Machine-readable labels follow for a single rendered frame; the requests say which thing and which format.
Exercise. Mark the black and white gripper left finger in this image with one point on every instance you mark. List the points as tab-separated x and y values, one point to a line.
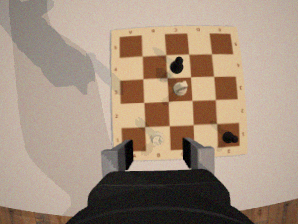
118	158

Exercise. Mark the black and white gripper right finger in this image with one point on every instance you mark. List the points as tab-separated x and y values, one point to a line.
197	156

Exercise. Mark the brown and cream chessboard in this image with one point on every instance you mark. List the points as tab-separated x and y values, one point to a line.
143	100

